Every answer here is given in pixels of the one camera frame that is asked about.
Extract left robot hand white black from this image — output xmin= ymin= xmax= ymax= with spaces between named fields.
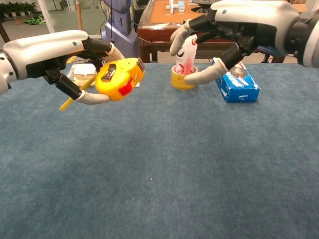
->
xmin=2 ymin=29 xmax=126 ymax=105

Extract dark wooden table leg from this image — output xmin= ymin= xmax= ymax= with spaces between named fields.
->
xmin=0 ymin=21 xmax=11 ymax=43

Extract purple robot base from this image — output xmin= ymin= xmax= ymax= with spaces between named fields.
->
xmin=100 ymin=0 xmax=139 ymax=58

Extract yellow adhesive tape roll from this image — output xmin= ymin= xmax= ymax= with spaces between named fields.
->
xmin=170 ymin=65 xmax=199 ymax=91

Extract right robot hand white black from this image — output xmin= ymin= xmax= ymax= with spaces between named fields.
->
xmin=169 ymin=0 xmax=304 ymax=86

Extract blue cookie box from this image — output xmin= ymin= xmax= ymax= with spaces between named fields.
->
xmin=214 ymin=57 xmax=261 ymax=103

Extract yellow tape measure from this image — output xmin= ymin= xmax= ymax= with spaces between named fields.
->
xmin=59 ymin=57 xmax=146 ymax=112

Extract wooden pole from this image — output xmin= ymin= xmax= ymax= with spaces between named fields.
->
xmin=76 ymin=0 xmax=84 ymax=31

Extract black round table centre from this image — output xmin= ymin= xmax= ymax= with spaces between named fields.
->
xmin=191 ymin=0 xmax=214 ymax=13

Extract wooden mahjong table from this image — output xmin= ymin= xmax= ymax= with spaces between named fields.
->
xmin=137 ymin=0 xmax=300 ymax=64

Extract green cloth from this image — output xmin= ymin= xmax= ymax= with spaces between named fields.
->
xmin=22 ymin=13 xmax=46 ymax=25

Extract small white blue tile stack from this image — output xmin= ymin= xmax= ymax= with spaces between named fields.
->
xmin=165 ymin=0 xmax=186 ymax=13

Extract clear bag of bread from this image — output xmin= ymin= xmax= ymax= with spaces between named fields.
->
xmin=66 ymin=63 xmax=98 ymax=87

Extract green potted plants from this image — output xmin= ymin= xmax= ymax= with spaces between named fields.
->
xmin=0 ymin=1 xmax=37 ymax=18

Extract white red drink bottle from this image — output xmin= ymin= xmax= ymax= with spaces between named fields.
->
xmin=175 ymin=34 xmax=198 ymax=75

